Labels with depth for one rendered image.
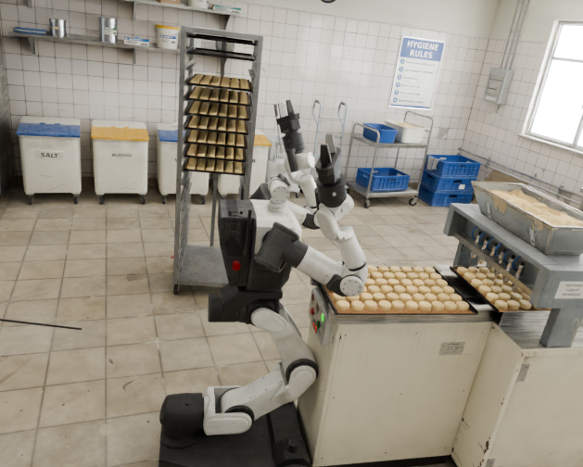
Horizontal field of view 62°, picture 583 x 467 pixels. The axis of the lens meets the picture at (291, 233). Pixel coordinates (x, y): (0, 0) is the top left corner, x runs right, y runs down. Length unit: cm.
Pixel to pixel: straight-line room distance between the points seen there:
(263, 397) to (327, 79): 466
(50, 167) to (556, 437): 459
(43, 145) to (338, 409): 392
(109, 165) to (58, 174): 48
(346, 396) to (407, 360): 30
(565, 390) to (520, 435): 28
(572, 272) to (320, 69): 465
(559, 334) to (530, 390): 28
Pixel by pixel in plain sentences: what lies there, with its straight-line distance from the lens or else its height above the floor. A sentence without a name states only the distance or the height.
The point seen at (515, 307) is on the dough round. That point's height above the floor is 92.
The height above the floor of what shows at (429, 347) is 72.
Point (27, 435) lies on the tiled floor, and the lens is 272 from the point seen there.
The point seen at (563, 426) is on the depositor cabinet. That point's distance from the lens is 258.
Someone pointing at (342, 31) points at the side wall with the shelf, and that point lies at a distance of 626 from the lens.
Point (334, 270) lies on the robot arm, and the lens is 163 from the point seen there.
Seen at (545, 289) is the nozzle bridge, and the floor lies 110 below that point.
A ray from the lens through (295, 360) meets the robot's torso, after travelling 212.
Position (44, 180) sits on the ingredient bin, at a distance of 532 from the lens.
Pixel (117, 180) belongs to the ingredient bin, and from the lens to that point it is 529.
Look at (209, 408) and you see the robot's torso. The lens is 224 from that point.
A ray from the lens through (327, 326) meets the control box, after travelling 197.
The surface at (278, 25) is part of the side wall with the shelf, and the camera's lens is 597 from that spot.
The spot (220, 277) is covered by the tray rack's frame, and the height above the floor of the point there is 15.
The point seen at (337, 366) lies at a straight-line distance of 204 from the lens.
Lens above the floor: 185
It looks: 22 degrees down
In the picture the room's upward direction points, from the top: 7 degrees clockwise
